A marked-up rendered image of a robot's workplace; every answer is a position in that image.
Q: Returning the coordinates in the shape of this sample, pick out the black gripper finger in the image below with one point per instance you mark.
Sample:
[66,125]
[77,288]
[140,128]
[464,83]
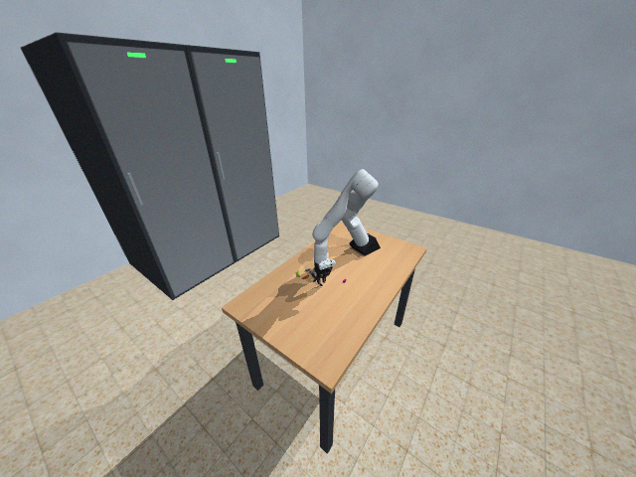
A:
[326,273]
[317,277]

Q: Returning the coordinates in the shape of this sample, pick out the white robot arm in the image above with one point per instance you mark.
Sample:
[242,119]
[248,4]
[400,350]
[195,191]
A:
[344,209]

